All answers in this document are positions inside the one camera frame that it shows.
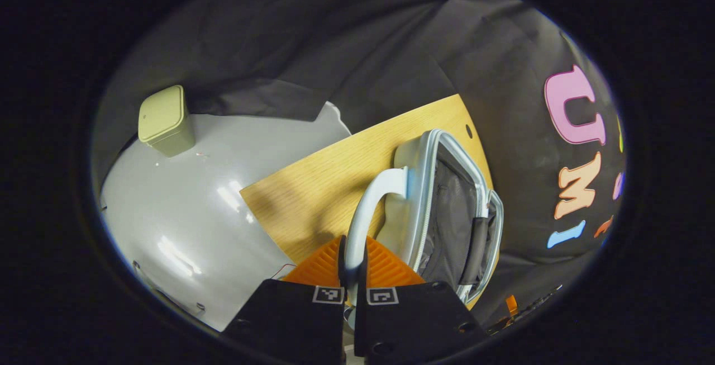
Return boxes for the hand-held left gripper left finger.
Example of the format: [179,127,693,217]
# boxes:
[222,235,347,365]

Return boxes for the white light blue suitcase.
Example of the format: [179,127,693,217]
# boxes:
[342,129,504,329]

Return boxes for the black backdrop cloth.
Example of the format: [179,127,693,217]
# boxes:
[92,0,626,326]

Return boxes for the white glossy base plate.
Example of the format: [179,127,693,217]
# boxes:
[99,101,352,332]

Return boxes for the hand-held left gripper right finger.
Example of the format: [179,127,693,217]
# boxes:
[354,236,488,361]

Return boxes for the beige plastic bin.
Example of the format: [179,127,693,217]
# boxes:
[137,85,197,158]

